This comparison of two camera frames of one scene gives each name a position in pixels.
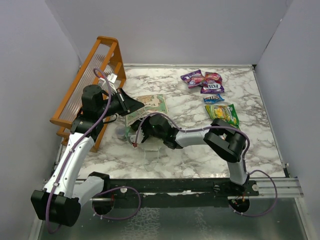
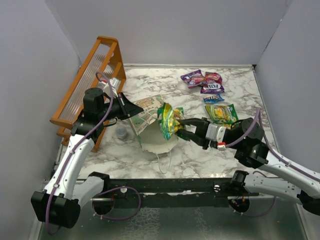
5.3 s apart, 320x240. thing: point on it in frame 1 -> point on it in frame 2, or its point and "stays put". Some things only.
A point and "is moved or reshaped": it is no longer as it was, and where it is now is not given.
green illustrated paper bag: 154,104 is moved or reshaped
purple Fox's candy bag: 212,83 stays put
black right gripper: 143,124 -> 201,126
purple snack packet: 194,79 stays put
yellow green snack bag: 226,112 stays put
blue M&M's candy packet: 213,99 stays put
